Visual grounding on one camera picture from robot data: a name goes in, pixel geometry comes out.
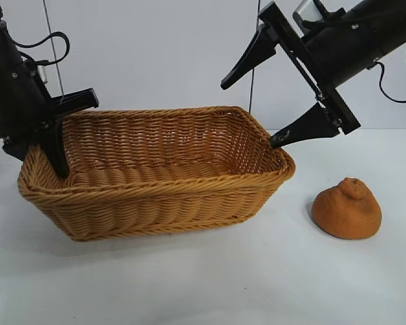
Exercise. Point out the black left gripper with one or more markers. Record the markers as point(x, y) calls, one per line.
point(20, 108)

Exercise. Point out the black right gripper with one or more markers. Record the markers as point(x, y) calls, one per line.
point(325, 57)

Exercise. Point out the woven wicker rectangular basket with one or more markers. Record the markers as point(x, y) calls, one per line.
point(155, 210)

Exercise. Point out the orange knobbed mandarin fruit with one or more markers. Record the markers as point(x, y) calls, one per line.
point(345, 216)

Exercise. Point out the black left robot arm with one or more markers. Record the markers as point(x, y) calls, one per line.
point(0, 44)

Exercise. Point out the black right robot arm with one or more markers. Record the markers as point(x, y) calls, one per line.
point(392, 27)

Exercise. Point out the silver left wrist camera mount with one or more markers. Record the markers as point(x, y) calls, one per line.
point(42, 72)

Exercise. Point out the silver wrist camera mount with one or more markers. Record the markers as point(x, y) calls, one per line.
point(304, 10)
point(42, 72)

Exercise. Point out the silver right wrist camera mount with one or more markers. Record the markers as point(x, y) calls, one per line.
point(304, 10)

